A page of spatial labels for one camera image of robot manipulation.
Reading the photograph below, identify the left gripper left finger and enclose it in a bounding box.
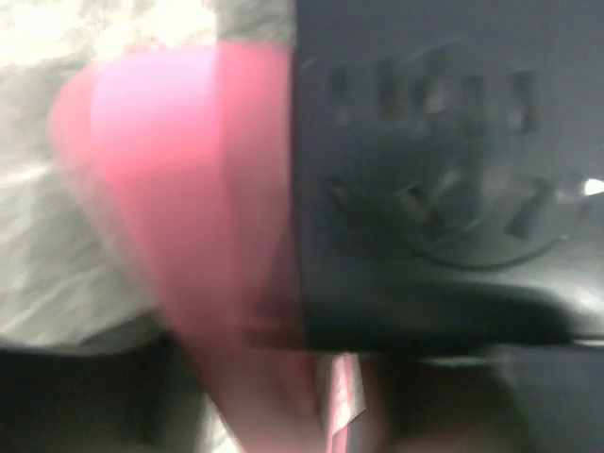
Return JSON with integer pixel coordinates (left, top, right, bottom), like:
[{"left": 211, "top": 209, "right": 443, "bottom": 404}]
[{"left": 1, "top": 335, "right": 205, "bottom": 452}]

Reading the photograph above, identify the pink power strip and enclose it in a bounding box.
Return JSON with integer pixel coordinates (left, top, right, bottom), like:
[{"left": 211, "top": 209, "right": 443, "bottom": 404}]
[{"left": 48, "top": 42, "right": 365, "bottom": 452}]

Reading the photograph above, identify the black cube adapter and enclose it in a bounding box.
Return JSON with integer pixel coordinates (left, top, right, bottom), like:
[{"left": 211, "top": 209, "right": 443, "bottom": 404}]
[{"left": 293, "top": 1, "right": 603, "bottom": 353}]

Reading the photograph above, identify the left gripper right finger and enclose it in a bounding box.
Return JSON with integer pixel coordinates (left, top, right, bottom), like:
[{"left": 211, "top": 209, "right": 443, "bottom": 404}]
[{"left": 358, "top": 345, "right": 603, "bottom": 452}]

